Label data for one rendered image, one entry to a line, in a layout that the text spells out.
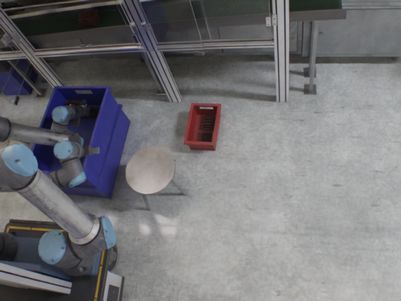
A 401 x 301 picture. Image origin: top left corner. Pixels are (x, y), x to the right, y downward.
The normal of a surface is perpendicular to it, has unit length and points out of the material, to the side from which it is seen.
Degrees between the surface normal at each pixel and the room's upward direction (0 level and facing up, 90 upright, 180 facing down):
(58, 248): 5
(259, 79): 0
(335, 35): 90
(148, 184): 0
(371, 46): 90
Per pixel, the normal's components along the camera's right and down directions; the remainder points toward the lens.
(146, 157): -0.20, -0.45
